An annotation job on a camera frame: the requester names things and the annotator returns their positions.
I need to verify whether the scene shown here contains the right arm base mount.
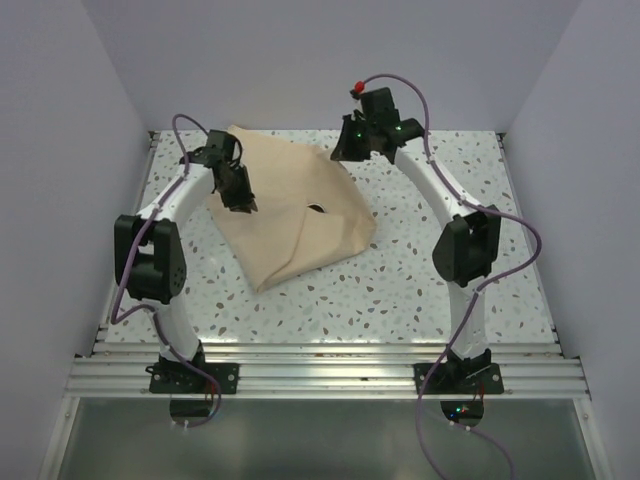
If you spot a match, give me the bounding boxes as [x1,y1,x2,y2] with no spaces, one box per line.
[412,348,505,395]

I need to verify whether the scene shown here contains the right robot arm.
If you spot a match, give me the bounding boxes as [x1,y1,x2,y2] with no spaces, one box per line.
[330,82,501,393]

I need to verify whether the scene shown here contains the beige wooden board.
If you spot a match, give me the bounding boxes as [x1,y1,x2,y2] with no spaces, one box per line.
[207,126,377,293]

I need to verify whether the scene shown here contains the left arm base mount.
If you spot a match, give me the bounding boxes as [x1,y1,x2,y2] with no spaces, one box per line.
[145,352,240,395]

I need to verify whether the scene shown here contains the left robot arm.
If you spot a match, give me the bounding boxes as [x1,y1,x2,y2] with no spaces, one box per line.
[109,130,258,393]

